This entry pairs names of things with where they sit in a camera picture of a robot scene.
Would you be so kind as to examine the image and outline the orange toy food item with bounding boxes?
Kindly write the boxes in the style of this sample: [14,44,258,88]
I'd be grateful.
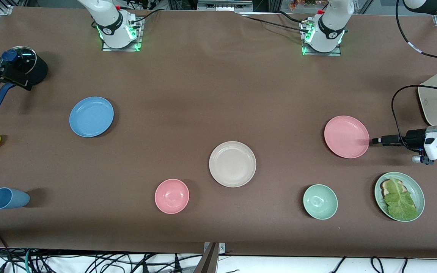
[289,0,318,10]

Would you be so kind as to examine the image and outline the glass lid with blue knob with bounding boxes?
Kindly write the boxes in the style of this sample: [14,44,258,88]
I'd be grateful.
[0,46,37,78]

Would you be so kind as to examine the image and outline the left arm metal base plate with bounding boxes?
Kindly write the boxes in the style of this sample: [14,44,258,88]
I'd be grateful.
[301,21,342,56]

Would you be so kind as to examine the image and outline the toasted bread slice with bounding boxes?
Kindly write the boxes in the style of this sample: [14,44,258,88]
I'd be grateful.
[380,179,407,198]

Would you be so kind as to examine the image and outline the pink plate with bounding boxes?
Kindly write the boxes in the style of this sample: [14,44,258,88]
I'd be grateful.
[324,115,370,159]

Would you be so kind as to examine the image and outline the blue plate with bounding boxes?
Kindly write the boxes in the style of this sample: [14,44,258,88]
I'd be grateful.
[69,96,115,138]

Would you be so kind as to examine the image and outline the brown table cloth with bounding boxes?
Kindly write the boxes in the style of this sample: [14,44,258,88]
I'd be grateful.
[0,7,437,259]

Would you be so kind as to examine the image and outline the green cable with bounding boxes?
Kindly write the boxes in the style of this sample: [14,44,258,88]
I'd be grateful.
[24,249,34,273]

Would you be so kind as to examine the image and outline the grey power strip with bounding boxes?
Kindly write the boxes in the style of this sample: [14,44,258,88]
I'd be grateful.
[197,0,254,12]

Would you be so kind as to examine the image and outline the pink bowl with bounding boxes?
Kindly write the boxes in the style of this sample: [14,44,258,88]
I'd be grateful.
[154,179,190,215]

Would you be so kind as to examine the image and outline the green plate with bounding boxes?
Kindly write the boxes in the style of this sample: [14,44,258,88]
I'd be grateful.
[374,172,426,222]

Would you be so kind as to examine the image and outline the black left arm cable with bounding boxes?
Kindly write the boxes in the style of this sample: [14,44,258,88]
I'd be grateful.
[391,0,437,149]

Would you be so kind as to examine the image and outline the green lettuce leaf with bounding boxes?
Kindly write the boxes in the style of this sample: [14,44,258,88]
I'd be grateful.
[384,177,418,221]

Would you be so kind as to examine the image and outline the dark grey pole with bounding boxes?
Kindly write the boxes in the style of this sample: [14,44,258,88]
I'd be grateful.
[194,243,219,273]

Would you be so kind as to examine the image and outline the dark blue saucepan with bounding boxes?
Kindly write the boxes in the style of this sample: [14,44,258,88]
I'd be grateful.
[0,46,48,112]

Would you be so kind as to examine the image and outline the green bowl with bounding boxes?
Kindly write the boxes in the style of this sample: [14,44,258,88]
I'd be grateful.
[303,184,338,220]

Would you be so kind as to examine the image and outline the blue cup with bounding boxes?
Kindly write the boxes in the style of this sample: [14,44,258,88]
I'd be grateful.
[0,187,30,210]

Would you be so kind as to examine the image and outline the beige plate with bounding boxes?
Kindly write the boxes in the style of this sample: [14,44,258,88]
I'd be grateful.
[209,141,257,188]

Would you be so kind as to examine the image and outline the grey metal clamp bracket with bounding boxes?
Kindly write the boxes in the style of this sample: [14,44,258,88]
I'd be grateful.
[203,242,226,254]

